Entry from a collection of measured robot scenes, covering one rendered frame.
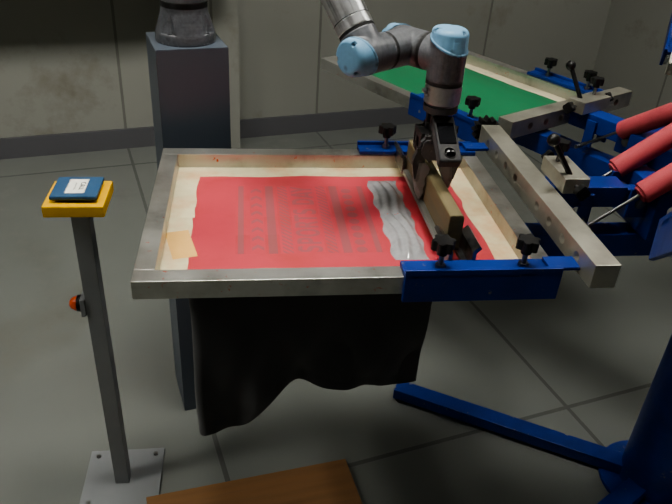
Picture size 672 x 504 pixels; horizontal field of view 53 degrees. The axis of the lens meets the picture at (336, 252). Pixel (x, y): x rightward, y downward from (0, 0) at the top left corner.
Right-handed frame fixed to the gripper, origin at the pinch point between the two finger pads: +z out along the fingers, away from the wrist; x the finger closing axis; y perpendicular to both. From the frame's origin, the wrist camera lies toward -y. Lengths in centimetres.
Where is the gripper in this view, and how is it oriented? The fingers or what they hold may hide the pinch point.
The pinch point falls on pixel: (430, 195)
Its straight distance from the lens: 150.1
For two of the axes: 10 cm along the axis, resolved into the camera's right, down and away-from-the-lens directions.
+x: -9.9, 0.1, -1.3
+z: -0.6, 8.5, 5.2
